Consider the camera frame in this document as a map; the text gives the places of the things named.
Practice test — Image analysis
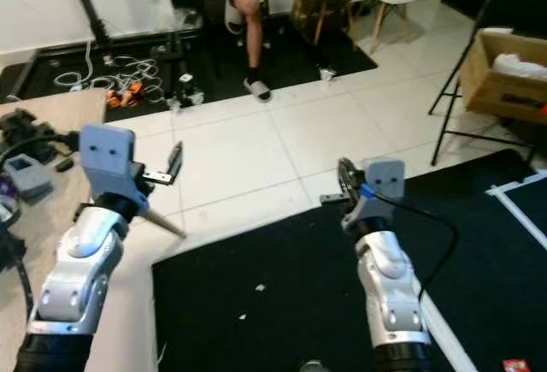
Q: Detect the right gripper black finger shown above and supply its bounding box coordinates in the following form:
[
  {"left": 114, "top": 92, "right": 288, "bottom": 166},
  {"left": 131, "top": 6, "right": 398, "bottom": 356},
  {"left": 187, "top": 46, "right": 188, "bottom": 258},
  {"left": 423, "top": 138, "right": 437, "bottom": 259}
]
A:
[{"left": 335, "top": 157, "right": 363, "bottom": 205}]

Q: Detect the small black white device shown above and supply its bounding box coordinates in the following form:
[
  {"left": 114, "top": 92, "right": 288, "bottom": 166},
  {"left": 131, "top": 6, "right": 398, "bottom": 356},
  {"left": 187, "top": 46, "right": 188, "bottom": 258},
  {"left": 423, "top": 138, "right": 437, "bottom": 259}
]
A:
[{"left": 170, "top": 72, "right": 207, "bottom": 109}]

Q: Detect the orange tool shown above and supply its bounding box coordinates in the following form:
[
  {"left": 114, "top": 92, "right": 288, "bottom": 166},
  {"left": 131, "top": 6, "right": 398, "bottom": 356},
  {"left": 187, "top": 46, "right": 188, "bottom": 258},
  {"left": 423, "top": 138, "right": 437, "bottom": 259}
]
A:
[{"left": 106, "top": 81, "right": 147, "bottom": 109}]

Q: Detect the light wooden table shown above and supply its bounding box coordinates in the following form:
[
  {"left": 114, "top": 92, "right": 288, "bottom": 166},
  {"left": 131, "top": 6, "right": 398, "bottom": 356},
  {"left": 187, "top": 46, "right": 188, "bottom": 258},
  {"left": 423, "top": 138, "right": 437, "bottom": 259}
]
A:
[{"left": 0, "top": 88, "right": 190, "bottom": 372}]

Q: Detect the grey handheld device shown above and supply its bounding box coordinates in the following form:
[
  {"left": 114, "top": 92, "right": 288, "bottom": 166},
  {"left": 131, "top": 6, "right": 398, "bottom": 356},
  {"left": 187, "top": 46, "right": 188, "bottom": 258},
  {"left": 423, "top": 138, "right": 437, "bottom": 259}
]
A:
[{"left": 4, "top": 153, "right": 55, "bottom": 201}]

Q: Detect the black clamp tool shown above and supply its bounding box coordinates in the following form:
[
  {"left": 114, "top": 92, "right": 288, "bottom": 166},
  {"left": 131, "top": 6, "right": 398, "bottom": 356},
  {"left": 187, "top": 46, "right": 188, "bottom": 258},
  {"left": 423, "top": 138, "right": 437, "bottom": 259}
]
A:
[{"left": 0, "top": 108, "right": 63, "bottom": 156}]

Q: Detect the black floor mat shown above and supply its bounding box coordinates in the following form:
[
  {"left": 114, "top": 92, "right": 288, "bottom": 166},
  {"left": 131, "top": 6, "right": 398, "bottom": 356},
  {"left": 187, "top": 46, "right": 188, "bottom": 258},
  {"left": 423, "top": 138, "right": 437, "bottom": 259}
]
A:
[
  {"left": 3, "top": 11, "right": 379, "bottom": 109},
  {"left": 151, "top": 147, "right": 547, "bottom": 372}
]

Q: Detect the person with bare legs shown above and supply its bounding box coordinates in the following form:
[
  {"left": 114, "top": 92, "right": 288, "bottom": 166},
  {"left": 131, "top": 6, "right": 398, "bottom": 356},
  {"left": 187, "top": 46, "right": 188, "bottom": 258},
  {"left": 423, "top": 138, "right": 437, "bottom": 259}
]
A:
[{"left": 196, "top": 0, "right": 275, "bottom": 104}]

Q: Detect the white floor tape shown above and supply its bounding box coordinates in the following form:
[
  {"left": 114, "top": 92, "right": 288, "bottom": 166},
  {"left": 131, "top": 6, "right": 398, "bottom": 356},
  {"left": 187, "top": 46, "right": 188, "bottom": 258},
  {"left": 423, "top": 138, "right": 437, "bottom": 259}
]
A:
[{"left": 485, "top": 179, "right": 547, "bottom": 251}]

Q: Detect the small brown box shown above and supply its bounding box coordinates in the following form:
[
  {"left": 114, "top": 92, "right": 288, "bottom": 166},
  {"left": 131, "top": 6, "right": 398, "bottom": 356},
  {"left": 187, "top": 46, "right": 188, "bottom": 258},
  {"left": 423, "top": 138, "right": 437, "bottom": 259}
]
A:
[{"left": 290, "top": 0, "right": 348, "bottom": 32}]

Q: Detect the brown cardboard box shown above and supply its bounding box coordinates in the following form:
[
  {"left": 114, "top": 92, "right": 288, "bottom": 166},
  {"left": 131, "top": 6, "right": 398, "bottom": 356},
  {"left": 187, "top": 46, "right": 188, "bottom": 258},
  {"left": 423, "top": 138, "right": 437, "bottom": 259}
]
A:
[{"left": 459, "top": 29, "right": 547, "bottom": 127}]

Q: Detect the white plastic bag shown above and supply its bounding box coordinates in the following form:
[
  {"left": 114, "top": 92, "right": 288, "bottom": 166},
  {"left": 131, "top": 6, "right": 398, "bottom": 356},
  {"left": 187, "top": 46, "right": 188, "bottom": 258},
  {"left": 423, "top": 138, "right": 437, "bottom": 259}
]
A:
[{"left": 491, "top": 50, "right": 547, "bottom": 83}]

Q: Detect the black folding chair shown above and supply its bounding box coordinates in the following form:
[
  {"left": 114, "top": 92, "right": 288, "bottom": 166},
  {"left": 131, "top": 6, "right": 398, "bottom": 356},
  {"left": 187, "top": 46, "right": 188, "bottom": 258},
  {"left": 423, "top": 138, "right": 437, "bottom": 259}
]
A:
[{"left": 428, "top": 0, "right": 547, "bottom": 169}]

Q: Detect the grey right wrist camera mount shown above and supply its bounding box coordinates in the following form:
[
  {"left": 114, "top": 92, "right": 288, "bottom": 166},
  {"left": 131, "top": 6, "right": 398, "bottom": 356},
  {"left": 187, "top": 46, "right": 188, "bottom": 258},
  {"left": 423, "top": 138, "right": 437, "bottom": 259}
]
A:
[{"left": 342, "top": 156, "right": 408, "bottom": 236}]

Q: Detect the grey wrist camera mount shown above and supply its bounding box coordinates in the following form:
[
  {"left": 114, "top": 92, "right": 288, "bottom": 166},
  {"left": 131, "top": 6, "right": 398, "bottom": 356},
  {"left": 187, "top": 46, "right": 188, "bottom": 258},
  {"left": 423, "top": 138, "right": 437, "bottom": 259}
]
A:
[
  {"left": 342, "top": 156, "right": 408, "bottom": 236},
  {"left": 79, "top": 123, "right": 138, "bottom": 204}
]

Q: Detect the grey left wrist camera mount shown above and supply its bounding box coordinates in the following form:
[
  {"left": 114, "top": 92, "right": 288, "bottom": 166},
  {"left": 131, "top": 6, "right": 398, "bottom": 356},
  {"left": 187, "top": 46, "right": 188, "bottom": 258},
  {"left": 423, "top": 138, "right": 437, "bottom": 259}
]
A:
[{"left": 79, "top": 123, "right": 138, "bottom": 204}]

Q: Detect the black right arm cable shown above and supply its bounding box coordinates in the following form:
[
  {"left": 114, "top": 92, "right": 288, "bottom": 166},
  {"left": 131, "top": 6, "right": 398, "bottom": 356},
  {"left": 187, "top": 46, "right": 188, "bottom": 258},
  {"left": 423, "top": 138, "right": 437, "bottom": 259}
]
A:
[{"left": 371, "top": 191, "right": 462, "bottom": 301}]

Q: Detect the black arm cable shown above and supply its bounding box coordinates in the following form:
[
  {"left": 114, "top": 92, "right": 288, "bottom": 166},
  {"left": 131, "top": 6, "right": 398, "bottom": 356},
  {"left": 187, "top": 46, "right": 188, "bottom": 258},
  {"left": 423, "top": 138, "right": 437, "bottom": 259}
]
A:
[
  {"left": 371, "top": 191, "right": 462, "bottom": 301},
  {"left": 0, "top": 131, "right": 83, "bottom": 332}
]

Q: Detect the white cable bundle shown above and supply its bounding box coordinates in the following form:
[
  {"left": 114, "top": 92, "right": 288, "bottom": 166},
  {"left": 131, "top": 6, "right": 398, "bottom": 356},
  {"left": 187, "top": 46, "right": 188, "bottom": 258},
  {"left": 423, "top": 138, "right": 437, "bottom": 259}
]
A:
[{"left": 50, "top": 41, "right": 165, "bottom": 92}]

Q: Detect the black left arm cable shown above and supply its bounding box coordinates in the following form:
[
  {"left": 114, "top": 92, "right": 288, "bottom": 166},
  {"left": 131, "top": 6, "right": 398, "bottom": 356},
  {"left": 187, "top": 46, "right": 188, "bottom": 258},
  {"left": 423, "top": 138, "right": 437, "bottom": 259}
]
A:
[{"left": 0, "top": 131, "right": 83, "bottom": 332}]

